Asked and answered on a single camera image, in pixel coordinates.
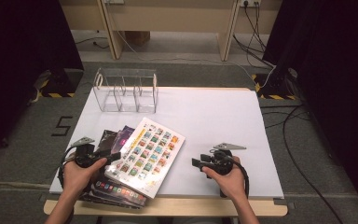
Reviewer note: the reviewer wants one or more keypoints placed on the person's left hand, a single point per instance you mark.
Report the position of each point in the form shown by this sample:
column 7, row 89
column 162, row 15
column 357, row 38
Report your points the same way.
column 76, row 179

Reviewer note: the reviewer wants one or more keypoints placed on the dark red cover magazine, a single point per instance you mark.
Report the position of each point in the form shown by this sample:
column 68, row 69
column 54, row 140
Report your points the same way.
column 88, row 196

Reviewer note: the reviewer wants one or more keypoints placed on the white magazine with picture grid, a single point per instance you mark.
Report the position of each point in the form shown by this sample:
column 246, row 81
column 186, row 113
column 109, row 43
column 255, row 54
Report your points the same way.
column 149, row 155

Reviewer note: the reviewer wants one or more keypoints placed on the white wall outlet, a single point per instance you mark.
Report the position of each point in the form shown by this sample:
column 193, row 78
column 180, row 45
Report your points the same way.
column 250, row 3

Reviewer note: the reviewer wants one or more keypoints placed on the person's right hand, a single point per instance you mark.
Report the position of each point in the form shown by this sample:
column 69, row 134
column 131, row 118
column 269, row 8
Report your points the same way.
column 231, row 183

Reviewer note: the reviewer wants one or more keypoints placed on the black curtain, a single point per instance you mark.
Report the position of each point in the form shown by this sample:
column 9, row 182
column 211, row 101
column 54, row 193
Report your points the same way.
column 18, row 62
column 338, row 77

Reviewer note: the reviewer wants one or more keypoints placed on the clear acrylic magazine rack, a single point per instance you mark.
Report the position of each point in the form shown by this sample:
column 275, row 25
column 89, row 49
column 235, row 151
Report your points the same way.
column 126, row 99

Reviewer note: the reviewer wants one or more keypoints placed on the grey table corner bracket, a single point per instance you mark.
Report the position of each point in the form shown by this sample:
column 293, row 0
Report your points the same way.
column 281, row 201
column 43, row 197

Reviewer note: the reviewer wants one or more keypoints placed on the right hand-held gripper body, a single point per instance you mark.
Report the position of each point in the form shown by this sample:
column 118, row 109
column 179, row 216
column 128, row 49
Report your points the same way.
column 222, row 161

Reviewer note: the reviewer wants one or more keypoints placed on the dark magazine with red shape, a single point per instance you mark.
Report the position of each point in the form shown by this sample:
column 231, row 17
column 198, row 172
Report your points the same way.
column 105, row 140

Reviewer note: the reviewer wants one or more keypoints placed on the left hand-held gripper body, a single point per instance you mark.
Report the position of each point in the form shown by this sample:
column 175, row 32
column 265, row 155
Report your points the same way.
column 84, row 155

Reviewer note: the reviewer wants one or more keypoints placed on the black stand base hazard tape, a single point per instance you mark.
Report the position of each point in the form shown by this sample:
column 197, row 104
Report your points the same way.
column 273, row 85
column 65, row 81

